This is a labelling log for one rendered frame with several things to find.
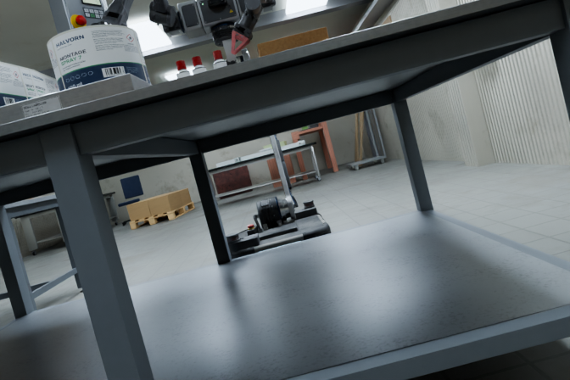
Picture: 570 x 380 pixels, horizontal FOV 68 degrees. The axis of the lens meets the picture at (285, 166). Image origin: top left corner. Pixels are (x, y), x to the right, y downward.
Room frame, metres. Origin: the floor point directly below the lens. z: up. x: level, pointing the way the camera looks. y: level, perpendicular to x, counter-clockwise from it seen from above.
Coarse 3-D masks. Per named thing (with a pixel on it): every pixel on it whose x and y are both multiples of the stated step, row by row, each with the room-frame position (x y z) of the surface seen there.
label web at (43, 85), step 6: (30, 72) 1.20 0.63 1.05; (36, 72) 1.23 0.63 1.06; (36, 78) 1.22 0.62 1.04; (42, 78) 1.26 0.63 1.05; (48, 78) 1.30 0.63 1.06; (36, 84) 1.21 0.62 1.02; (42, 84) 1.25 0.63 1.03; (48, 84) 1.29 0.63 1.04; (54, 84) 1.33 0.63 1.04; (36, 90) 1.20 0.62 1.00; (42, 90) 1.24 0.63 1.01; (48, 90) 1.28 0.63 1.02; (54, 90) 1.32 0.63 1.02; (36, 96) 1.20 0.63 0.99
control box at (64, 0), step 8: (48, 0) 1.63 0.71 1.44; (56, 0) 1.61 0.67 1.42; (64, 0) 1.59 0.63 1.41; (72, 0) 1.61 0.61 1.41; (80, 0) 1.63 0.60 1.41; (56, 8) 1.61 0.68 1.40; (64, 8) 1.59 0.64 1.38; (72, 8) 1.60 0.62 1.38; (80, 8) 1.63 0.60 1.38; (96, 8) 1.68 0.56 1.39; (56, 16) 1.62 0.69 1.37; (64, 16) 1.59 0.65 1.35; (72, 16) 1.59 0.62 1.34; (56, 24) 1.63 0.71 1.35; (64, 24) 1.60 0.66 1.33; (72, 24) 1.59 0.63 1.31; (88, 24) 1.64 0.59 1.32
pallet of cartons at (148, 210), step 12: (180, 192) 7.99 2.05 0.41; (132, 204) 7.44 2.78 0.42; (144, 204) 7.43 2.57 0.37; (156, 204) 7.40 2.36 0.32; (168, 204) 7.37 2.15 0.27; (180, 204) 7.79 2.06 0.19; (192, 204) 8.43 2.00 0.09; (132, 216) 7.45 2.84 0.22; (144, 216) 7.43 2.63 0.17; (156, 216) 7.37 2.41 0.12; (168, 216) 7.35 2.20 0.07; (132, 228) 7.42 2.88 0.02
